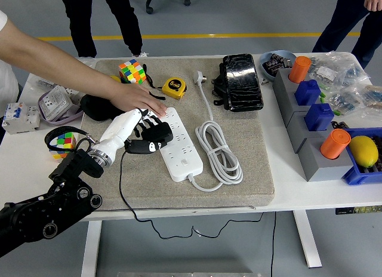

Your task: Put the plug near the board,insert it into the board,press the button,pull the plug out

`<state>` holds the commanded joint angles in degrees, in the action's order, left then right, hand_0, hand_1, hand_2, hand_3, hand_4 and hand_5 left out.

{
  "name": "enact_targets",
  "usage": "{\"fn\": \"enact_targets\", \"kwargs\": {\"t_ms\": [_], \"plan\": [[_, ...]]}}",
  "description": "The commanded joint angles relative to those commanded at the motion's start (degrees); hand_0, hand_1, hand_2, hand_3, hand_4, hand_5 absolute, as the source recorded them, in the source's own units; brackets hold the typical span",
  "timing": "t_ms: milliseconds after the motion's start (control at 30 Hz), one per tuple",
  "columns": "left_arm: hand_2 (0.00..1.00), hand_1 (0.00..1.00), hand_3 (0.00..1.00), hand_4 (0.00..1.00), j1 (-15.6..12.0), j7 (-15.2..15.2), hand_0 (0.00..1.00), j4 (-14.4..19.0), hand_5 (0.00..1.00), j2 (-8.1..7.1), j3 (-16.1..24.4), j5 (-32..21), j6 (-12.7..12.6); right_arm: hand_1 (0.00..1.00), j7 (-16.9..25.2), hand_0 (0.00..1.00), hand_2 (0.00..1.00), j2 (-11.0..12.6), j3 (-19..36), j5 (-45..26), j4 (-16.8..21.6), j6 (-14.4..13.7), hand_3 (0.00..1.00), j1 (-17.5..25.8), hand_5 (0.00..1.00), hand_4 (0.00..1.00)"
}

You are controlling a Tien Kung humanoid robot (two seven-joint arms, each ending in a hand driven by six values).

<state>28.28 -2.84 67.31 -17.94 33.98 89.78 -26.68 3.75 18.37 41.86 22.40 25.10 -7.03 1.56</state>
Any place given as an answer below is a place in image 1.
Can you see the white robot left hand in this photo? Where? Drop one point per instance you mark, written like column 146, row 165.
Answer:
column 119, row 130

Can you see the black plug adapter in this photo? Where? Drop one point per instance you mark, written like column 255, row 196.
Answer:
column 159, row 132

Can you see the white power strip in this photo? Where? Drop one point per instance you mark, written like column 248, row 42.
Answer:
column 194, row 169

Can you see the person's forearm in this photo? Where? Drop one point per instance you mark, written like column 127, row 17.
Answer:
column 44, row 54

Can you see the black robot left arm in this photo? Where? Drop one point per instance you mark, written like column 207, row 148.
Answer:
column 56, row 202

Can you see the large colourful puzzle cube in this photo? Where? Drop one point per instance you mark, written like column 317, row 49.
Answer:
column 131, row 72

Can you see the small yellow tape measure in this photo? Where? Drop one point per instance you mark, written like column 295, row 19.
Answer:
column 115, row 78

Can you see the black fabric pouch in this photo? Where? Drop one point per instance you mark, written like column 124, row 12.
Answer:
column 95, row 108

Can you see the large yellow tape measure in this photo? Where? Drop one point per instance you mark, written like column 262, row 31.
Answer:
column 173, row 87

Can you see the small colourful puzzle cube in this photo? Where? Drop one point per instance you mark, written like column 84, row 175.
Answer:
column 64, row 139

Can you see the plain white socket panel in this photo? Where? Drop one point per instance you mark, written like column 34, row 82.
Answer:
column 73, row 92

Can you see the white socket panel purple rim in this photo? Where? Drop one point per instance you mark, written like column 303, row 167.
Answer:
column 53, row 102

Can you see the clear bag white label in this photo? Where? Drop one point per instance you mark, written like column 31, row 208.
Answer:
column 328, row 72

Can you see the clear bag of metal parts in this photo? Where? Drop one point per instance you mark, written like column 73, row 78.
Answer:
column 44, row 83

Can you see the grey-brown mat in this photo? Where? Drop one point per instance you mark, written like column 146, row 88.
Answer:
column 179, row 196

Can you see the clear bag brown components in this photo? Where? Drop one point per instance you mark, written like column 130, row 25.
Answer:
column 373, row 95

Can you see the white circuit breaker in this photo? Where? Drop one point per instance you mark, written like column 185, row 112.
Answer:
column 21, row 118

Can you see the orange cylinder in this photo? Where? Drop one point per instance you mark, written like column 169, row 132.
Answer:
column 299, row 69
column 334, row 144

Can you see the clear bag blue components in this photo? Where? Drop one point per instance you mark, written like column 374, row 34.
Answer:
column 346, row 101

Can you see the glossy black flat device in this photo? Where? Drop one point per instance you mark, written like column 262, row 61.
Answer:
column 241, row 83

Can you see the small green clip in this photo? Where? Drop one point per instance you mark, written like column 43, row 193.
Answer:
column 336, row 112
column 321, row 95

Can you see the blue plastic block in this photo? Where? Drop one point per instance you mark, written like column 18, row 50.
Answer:
column 307, row 93
column 318, row 117

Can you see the white table leg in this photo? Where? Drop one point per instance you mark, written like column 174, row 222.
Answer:
column 91, row 250
column 307, row 241

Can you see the grey holder block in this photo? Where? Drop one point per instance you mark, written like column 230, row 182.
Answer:
column 298, row 130
column 279, row 80
column 288, row 110
column 322, row 169

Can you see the small metal clip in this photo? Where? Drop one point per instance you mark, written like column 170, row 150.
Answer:
column 265, row 81

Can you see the light blue bowl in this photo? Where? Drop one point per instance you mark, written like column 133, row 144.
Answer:
column 265, row 74

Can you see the yellow lemon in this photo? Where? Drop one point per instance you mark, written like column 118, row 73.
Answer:
column 364, row 151

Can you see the blue plastic bin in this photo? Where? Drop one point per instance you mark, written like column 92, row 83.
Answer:
column 358, row 175

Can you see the black table control panel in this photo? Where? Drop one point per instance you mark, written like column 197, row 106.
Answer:
column 358, row 210

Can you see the black plastic bracket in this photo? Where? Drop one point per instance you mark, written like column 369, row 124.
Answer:
column 219, row 86

